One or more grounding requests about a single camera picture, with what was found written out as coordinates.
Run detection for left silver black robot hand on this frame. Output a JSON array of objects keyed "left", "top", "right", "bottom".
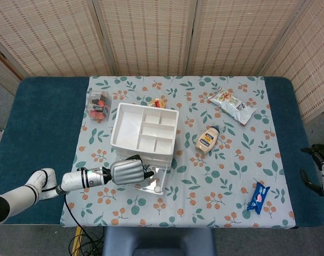
[{"left": 109, "top": 154, "right": 155, "bottom": 185}]

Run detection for clear plastic drawer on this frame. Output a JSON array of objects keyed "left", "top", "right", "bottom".
[{"left": 134, "top": 162, "right": 168, "bottom": 195}]

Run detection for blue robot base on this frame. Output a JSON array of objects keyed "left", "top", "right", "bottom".
[{"left": 102, "top": 227, "right": 217, "bottom": 256}]

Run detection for white plastic drawer organizer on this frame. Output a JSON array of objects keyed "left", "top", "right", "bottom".
[{"left": 109, "top": 101, "right": 180, "bottom": 167}]

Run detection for blue cookie packet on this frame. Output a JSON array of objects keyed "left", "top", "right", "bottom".
[{"left": 246, "top": 180, "right": 271, "bottom": 215}]

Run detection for clear box of red toys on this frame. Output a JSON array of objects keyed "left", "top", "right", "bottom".
[{"left": 86, "top": 90, "right": 112, "bottom": 124}]

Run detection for small orange round packet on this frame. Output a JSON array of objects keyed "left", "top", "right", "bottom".
[{"left": 148, "top": 97, "right": 168, "bottom": 108}]

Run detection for floral patterned tablecloth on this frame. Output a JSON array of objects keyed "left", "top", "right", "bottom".
[{"left": 60, "top": 76, "right": 296, "bottom": 229}]

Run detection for yellow floor strip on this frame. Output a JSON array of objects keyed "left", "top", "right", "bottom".
[{"left": 72, "top": 226, "right": 84, "bottom": 256}]

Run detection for mayonnaise squeeze bottle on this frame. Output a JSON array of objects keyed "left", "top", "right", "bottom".
[{"left": 195, "top": 125, "right": 221, "bottom": 155}]

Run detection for teal table cover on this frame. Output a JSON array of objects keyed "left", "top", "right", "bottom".
[{"left": 0, "top": 76, "right": 324, "bottom": 227}]

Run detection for silver snack bag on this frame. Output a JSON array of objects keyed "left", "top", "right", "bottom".
[{"left": 207, "top": 86, "right": 257, "bottom": 126}]

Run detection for bamboo folding screen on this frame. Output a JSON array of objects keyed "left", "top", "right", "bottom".
[{"left": 0, "top": 0, "right": 324, "bottom": 125}]

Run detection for black floor cables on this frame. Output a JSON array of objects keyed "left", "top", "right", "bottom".
[{"left": 62, "top": 193, "right": 106, "bottom": 256}]

